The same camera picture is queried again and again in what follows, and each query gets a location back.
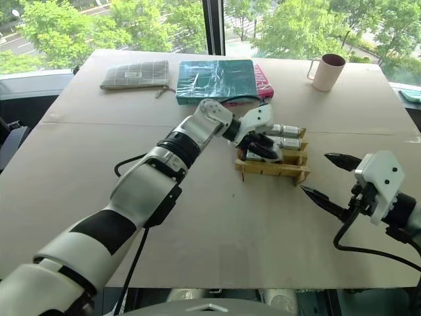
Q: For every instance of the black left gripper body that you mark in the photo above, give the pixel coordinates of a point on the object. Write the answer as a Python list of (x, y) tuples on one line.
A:
[(251, 138)]

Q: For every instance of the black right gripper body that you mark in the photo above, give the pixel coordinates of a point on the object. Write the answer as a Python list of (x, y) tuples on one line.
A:
[(361, 199)]

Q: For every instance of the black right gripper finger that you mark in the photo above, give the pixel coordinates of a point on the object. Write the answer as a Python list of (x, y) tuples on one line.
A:
[(324, 201), (342, 161)]

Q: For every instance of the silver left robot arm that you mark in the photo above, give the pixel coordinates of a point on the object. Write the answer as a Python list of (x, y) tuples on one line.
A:
[(141, 184)]

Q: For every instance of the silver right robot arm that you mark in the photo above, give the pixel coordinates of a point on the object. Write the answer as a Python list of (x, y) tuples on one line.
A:
[(407, 204)]

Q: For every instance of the small wooden crate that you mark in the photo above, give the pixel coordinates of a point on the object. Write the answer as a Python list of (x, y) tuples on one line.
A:
[(279, 169)]

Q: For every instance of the pink book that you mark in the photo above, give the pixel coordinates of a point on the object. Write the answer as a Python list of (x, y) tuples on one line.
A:
[(263, 86)]

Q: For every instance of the teal plastic-wrapped book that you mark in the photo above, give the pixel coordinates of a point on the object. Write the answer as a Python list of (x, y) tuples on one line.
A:
[(213, 82)]

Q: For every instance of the teal cloth item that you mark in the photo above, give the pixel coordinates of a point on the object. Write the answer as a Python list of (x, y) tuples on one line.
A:
[(411, 95)]

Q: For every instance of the beige checkered fabric pouch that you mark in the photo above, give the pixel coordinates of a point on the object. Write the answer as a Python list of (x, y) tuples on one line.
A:
[(135, 74)]

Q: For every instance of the grey rounded robot body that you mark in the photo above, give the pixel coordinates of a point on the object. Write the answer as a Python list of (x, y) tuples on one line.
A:
[(204, 307)]

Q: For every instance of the dark chair part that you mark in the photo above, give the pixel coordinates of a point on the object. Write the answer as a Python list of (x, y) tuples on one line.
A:
[(13, 133)]

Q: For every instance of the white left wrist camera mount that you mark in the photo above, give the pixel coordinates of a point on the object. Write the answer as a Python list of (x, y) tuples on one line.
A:
[(258, 118)]

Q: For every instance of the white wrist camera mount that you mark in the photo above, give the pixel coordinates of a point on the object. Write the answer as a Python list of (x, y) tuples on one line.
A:
[(380, 184), (258, 118)]

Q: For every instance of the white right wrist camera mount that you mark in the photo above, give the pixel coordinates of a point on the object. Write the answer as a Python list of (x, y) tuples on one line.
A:
[(380, 184)]

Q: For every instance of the black window frame post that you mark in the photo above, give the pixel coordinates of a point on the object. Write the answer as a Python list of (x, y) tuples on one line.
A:
[(213, 26)]

